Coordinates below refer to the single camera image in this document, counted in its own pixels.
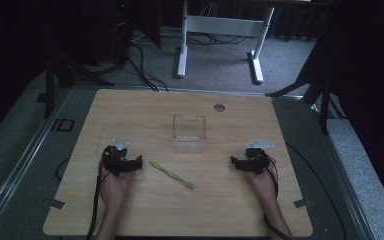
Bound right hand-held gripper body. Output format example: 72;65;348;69
245;139;276;176

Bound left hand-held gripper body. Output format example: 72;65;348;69
101;138;130;178

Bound green toothbrush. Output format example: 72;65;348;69
148;160;196;191

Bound clear plastic container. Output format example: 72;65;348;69
172;113;207;155

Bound person's right hand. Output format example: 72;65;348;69
246;157;279;205

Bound person's left hand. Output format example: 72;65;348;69
98;164;136;209

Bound grey tape piece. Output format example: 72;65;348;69
293;198;314;209
48;198;67;211

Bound black tripod stand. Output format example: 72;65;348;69
43;39;115;120
265;49;348;135

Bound black curtain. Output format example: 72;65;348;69
309;0;384;214
0;0;53;148

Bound right hand-held gripper cable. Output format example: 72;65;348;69
263;156;293;240

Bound hand-held gripper cable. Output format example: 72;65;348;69
263;156;293;240
85;156;112;240

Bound left hand-held gripper cable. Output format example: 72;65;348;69
85;156;112;240

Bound thin black cable loop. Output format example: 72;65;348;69
55;157;71;183

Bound long thin black cable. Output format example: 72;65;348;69
285;143;349;240

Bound metal floor rail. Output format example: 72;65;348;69
0;87;73;231
308;103;378;240

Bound black floor cables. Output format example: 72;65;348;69
125;42;170;93

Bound cable bundle under white desk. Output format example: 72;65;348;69
186;30;249;47

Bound white desk frame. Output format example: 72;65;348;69
176;0;276;85

